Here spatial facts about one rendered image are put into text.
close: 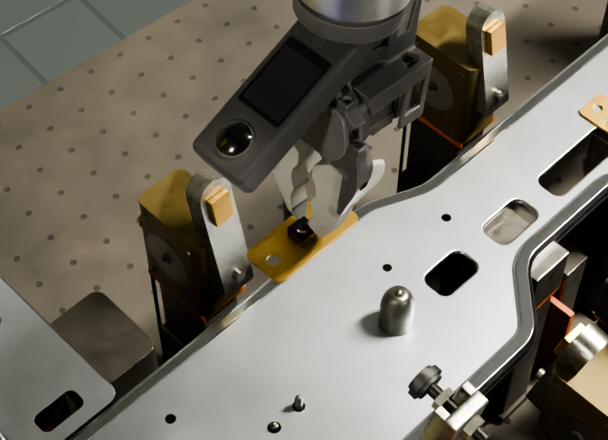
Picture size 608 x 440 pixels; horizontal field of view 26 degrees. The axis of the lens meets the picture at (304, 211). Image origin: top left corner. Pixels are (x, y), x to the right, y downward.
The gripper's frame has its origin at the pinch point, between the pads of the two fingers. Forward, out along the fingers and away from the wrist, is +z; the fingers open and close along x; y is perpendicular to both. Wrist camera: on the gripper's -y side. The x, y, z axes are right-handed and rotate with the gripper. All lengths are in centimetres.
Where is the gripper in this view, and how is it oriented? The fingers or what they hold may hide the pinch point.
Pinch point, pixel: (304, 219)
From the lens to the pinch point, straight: 95.2
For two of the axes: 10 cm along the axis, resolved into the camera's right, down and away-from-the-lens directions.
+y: 7.1, -4.9, 5.0
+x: -7.0, -5.7, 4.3
